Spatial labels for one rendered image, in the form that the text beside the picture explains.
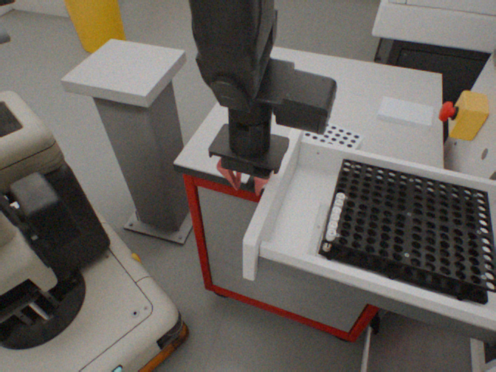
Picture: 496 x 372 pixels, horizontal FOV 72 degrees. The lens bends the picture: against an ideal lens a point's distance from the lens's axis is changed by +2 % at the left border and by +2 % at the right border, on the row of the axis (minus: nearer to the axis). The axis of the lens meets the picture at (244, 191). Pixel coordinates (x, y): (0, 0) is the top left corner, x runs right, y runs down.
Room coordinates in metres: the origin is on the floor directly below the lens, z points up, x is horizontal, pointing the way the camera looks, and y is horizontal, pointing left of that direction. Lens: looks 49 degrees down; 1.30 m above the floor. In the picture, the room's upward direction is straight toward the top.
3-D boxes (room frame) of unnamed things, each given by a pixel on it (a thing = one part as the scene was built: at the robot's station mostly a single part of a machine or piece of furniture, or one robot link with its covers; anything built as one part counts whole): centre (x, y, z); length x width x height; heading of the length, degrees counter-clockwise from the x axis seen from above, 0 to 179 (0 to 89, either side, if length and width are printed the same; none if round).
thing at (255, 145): (0.36, -0.01, 1.01); 0.10 x 0.07 x 0.07; 70
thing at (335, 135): (0.61, -0.20, 0.78); 0.12 x 0.08 x 0.04; 55
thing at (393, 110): (0.74, -0.42, 0.77); 0.13 x 0.09 x 0.02; 66
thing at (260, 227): (0.38, -0.06, 0.87); 0.29 x 0.02 x 0.11; 160
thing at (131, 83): (1.01, 0.37, 0.38); 0.30 x 0.30 x 0.76; 73
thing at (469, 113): (0.58, -0.45, 0.88); 0.07 x 0.05 x 0.07; 160
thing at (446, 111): (0.59, -0.42, 0.88); 0.04 x 0.03 x 0.04; 160
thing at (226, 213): (0.75, -0.21, 0.38); 0.62 x 0.58 x 0.76; 160
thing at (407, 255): (0.31, -0.24, 0.87); 0.22 x 0.18 x 0.06; 70
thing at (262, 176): (0.36, -0.01, 0.94); 0.07 x 0.07 x 0.09; 70
